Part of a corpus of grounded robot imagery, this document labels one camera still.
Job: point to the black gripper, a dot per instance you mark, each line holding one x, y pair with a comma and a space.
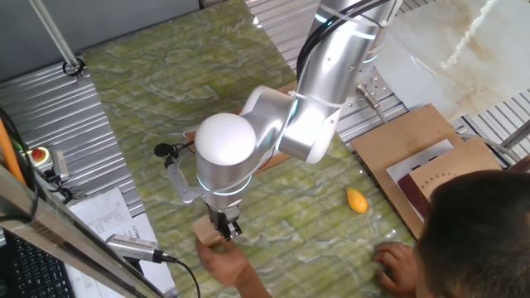
223, 215

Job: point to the light wooden cube block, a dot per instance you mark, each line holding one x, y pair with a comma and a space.
203, 232

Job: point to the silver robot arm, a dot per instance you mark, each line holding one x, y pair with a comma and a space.
323, 83

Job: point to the person left forearm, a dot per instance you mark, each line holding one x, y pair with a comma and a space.
252, 287

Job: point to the person left hand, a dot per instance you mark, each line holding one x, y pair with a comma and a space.
223, 262

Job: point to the person right hand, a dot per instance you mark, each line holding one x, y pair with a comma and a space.
399, 265

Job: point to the white paper with text list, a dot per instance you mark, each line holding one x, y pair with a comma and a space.
161, 277

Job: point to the white paper with printed table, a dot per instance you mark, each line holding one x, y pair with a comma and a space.
99, 211

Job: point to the yellow toy mango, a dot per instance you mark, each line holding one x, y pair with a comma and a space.
357, 200

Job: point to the brown cardboard sheet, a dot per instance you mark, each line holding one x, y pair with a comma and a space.
385, 145

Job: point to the green marble pattern mat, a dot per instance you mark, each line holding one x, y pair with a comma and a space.
165, 62

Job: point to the small grey box device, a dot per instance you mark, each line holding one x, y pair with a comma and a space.
60, 163

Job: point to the white sheet with black marks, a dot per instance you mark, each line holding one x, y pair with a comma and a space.
410, 163

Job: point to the black computer keyboard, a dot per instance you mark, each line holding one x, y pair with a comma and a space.
33, 273

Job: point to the red emergency stop button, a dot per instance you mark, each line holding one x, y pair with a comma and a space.
38, 154

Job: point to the person dark haired head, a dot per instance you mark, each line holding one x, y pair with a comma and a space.
476, 240

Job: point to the brown wooden bar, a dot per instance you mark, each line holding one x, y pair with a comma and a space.
521, 163

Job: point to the silver metal bar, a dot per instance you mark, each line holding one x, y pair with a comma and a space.
517, 133

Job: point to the white marble board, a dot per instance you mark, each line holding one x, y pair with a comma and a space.
476, 49

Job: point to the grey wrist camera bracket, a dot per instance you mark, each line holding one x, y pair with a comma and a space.
182, 186

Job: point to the wooden picture frame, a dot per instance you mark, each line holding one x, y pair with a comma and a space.
275, 160

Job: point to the black silver camera stand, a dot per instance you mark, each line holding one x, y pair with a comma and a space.
134, 265

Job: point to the silver aluminium frame beam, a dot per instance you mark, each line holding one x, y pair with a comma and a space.
49, 223

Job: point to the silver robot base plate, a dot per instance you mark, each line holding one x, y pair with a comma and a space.
379, 85

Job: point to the silver camera pole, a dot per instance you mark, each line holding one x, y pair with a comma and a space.
54, 35

